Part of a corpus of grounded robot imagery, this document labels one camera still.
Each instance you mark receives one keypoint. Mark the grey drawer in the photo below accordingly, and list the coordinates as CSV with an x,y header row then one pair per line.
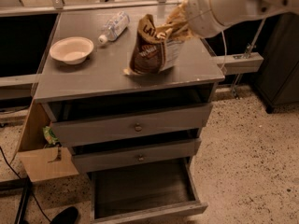
x,y
149,191
98,130
122,157

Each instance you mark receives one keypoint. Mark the grey bottom drawer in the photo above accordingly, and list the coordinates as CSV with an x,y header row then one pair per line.
x,y
149,191

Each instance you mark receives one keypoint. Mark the brown chip bag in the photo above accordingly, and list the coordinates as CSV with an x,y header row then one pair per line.
x,y
154,51

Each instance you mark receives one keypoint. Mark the grey wooden rail beam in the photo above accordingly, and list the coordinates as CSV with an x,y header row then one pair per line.
x,y
237,64

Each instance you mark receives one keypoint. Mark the green snack bag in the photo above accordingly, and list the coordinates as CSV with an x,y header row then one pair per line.
x,y
49,136

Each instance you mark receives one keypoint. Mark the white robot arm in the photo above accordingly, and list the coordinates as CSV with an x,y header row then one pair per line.
x,y
231,12

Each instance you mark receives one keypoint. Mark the grey top drawer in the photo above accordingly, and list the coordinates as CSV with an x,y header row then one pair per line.
x,y
98,130

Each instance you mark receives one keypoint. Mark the metal diagonal rod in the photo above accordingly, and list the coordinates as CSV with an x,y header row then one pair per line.
x,y
250,46

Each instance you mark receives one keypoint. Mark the dark side cabinet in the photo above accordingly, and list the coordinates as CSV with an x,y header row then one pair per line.
x,y
277,80

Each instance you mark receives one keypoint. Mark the brown cardboard box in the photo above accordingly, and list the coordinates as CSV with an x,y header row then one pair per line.
x,y
42,163

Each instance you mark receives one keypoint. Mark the grey middle drawer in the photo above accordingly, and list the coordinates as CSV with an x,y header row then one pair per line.
x,y
122,157

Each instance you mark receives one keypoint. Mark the clear plastic water bottle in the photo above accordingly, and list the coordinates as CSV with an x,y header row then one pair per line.
x,y
114,27

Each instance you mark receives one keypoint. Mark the grey drawer cabinet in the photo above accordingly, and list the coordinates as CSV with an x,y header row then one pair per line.
x,y
98,88

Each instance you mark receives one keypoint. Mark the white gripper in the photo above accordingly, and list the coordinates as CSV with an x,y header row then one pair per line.
x,y
200,10

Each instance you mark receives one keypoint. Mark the white paper bowl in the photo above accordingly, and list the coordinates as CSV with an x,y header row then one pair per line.
x,y
71,50

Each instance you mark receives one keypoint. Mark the black shoe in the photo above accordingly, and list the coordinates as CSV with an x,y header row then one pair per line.
x,y
68,216

